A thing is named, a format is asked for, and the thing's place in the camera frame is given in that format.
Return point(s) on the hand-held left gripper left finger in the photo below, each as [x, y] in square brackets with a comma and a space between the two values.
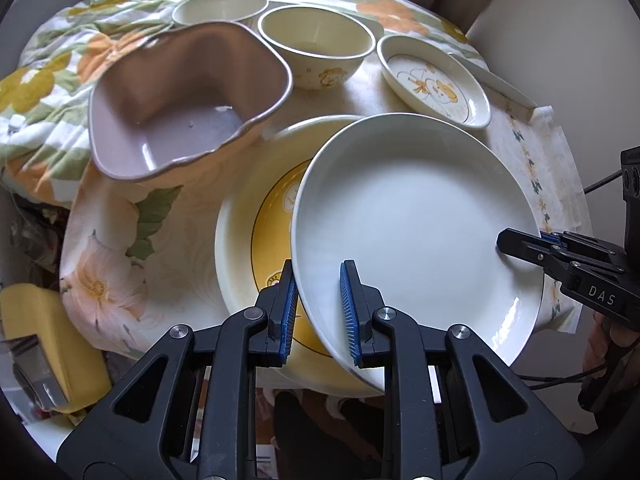
[286, 310]

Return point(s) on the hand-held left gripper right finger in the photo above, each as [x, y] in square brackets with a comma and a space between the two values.
[348, 310]

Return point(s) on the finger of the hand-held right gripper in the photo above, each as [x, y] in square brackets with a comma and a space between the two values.
[585, 246]
[520, 247]

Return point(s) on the large yellow patterned plate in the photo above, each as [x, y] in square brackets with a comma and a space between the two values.
[240, 240]

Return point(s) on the plain white plate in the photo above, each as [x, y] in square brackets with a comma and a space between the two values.
[415, 210]

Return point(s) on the small cartoon print plate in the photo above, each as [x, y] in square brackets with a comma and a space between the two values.
[430, 85]

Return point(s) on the cream bowl with yellow print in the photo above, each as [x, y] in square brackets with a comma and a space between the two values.
[310, 30]

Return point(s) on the person's right hand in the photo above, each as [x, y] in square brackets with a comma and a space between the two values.
[602, 347]

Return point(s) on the white floral tablecloth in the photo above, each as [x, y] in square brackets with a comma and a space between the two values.
[150, 240]

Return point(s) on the yellow cushion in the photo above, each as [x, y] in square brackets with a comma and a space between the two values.
[55, 320]

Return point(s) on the silver metal object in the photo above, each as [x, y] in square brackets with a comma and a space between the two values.
[35, 370]

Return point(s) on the floral quilted blanket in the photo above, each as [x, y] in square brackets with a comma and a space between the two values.
[50, 85]

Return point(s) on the white table edge rail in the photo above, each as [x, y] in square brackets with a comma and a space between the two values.
[500, 87]

